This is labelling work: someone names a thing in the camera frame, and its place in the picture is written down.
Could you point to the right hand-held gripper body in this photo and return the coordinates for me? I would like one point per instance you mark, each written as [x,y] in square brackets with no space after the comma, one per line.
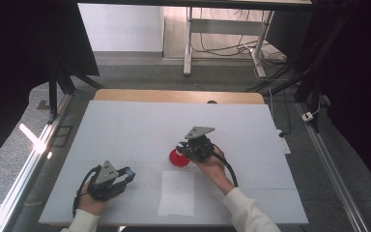
[199,148]

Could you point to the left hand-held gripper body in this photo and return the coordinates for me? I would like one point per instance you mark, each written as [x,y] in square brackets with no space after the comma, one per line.
[106,175]

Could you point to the blue stamp cap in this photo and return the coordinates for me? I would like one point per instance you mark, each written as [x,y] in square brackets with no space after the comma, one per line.
[129,171]

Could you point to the round red ink pad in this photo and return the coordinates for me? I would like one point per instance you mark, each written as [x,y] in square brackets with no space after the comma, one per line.
[177,160]

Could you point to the white paper sheet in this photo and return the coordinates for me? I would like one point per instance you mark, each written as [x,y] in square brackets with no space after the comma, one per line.
[177,193]

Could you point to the person's right hand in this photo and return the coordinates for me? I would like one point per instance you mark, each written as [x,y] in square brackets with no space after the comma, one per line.
[212,167]

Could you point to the person's left hand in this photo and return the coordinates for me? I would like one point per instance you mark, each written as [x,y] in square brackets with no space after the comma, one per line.
[88,204]

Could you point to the wooden table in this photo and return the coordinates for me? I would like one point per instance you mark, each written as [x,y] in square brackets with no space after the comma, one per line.
[174,96]

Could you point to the black metal stand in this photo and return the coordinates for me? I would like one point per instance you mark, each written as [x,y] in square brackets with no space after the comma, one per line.
[53,96]
[306,87]

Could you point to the white plug adapter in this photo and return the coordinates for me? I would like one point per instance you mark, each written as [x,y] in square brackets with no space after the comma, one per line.
[307,116]

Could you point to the black curtain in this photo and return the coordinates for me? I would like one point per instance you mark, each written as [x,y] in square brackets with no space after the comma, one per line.
[357,80]
[19,64]

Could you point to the aluminium rail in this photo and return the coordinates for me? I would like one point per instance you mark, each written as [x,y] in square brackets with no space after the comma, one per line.
[331,164]
[29,164]

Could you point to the white desk frame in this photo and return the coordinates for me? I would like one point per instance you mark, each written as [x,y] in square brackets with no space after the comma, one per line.
[225,26]

